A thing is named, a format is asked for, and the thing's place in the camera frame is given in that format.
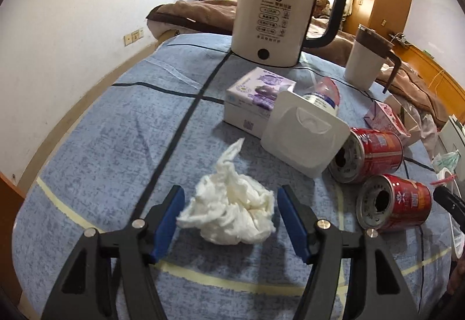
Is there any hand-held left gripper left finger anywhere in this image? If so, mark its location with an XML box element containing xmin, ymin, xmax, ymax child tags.
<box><xmin>40</xmin><ymin>185</ymin><xmax>186</xmax><ymax>320</ymax></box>

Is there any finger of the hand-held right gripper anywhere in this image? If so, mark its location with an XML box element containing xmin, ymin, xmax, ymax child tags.
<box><xmin>432</xmin><ymin>186</ymin><xmax>465</xmax><ymax>233</ymax></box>

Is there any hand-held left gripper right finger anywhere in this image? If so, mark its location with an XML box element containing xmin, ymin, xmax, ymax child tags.
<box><xmin>277</xmin><ymin>185</ymin><xmax>424</xmax><ymax>320</ymax></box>

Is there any white tissue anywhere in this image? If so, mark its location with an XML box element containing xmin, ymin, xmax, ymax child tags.
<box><xmin>176</xmin><ymin>138</ymin><xmax>276</xmax><ymax>245</ymax></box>

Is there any trash bin with white bag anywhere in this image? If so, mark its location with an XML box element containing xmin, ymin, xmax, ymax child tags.
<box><xmin>430</xmin><ymin>114</ymin><xmax>465</xmax><ymax>259</ymax></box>

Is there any pink strawberry milk carton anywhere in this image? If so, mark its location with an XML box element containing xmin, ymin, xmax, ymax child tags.
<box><xmin>363</xmin><ymin>101</ymin><xmax>413</xmax><ymax>141</ymax></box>

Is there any red drink can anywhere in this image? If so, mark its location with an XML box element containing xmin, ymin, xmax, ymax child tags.
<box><xmin>327</xmin><ymin>127</ymin><xmax>405</xmax><ymax>184</ymax></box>
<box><xmin>355</xmin><ymin>175</ymin><xmax>433</xmax><ymax>233</ymax></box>

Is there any pale pink bed sheet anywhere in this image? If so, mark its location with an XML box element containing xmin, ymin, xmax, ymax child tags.
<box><xmin>385</xmin><ymin>95</ymin><xmax>440</xmax><ymax>146</ymax></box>

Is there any white plastic lidded box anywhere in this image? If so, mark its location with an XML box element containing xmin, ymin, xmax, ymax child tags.
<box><xmin>262</xmin><ymin>90</ymin><xmax>351</xmax><ymax>179</ymax></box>

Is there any blue checked tablecloth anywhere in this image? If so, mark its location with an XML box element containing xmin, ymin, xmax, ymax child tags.
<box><xmin>11</xmin><ymin>33</ymin><xmax>455</xmax><ymax>320</ymax></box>

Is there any clear plastic bottle red label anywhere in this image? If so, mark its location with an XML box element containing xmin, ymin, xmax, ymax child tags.
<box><xmin>301</xmin><ymin>76</ymin><xmax>342</xmax><ymax>117</ymax></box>

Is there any purple print tissue pack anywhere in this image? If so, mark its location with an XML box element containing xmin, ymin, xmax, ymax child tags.
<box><xmin>222</xmin><ymin>66</ymin><xmax>296</xmax><ymax>135</ymax></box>

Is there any wooden bed headboard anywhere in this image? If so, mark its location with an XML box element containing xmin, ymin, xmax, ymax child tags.
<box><xmin>390</xmin><ymin>36</ymin><xmax>465</xmax><ymax>117</ymax></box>

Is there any white brown lidded mug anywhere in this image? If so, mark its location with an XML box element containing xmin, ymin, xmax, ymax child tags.
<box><xmin>343</xmin><ymin>24</ymin><xmax>402</xmax><ymax>94</ymax></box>

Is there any brown bed blanket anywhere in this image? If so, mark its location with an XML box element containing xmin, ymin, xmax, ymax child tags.
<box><xmin>146</xmin><ymin>0</ymin><xmax>451</xmax><ymax>124</ymax></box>

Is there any beige wall socket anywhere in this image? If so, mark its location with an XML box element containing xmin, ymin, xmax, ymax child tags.
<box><xmin>124</xmin><ymin>28</ymin><xmax>145</xmax><ymax>46</ymax></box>

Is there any cream electric kettle black handle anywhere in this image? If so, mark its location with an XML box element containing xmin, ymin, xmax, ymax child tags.
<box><xmin>230</xmin><ymin>0</ymin><xmax>348</xmax><ymax>68</ymax></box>

